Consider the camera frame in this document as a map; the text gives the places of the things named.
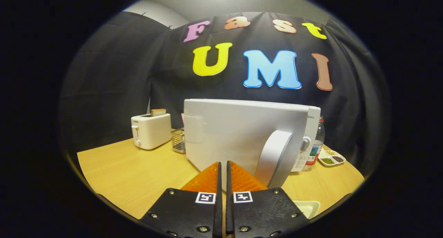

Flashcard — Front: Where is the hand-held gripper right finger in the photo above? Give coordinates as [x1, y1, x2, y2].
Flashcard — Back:
[226, 161, 309, 238]

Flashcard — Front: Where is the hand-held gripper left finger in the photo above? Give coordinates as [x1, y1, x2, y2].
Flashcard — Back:
[140, 161, 223, 238]

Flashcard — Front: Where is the white microwave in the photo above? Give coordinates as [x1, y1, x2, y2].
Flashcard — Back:
[183, 99, 322, 192]

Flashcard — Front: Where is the white rectangular plate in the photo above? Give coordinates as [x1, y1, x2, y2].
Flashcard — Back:
[292, 200, 321, 219]

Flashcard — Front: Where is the white toaster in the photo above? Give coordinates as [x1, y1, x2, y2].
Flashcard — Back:
[131, 113, 172, 150]

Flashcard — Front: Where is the clear water bottle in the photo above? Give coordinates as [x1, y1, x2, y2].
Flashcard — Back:
[303, 116, 326, 172]

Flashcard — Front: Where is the divided snack dish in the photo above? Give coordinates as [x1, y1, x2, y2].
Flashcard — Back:
[318, 149, 346, 167]

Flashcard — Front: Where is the wire mesh basket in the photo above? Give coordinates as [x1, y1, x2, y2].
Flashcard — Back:
[171, 128, 187, 154]

